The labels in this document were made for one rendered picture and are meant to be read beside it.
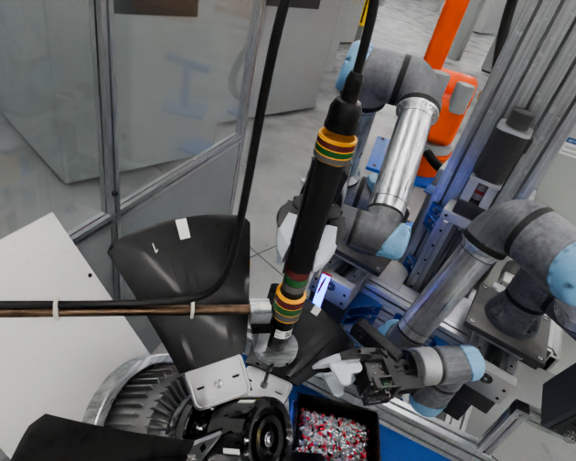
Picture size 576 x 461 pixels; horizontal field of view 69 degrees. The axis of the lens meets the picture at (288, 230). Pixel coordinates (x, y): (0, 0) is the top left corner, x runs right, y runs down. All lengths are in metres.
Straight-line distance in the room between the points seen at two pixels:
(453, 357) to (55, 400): 0.72
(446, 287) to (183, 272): 0.56
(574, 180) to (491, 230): 1.54
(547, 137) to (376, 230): 0.66
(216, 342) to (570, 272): 0.59
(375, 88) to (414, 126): 0.14
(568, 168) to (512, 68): 1.16
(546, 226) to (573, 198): 1.60
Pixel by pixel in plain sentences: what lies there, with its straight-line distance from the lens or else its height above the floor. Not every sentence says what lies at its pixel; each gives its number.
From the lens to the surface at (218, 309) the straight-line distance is 0.60.
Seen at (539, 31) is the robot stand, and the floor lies 1.75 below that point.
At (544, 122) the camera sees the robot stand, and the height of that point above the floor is 1.55.
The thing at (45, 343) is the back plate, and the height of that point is 1.23.
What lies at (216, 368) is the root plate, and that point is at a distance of 0.69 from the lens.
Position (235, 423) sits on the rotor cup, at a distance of 0.66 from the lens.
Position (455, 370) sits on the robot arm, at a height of 1.20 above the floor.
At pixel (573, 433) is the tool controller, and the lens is 1.18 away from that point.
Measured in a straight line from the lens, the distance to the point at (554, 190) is 2.44.
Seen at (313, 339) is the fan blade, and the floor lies 1.18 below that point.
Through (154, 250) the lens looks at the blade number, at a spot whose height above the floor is 1.40.
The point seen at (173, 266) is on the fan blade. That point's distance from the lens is 0.67.
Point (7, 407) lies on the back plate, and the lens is 0.76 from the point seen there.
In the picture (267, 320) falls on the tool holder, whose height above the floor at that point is 1.38.
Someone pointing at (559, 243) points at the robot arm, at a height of 1.49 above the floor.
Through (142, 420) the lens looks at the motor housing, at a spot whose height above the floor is 1.17.
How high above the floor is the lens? 1.83
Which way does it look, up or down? 35 degrees down
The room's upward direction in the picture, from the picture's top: 14 degrees clockwise
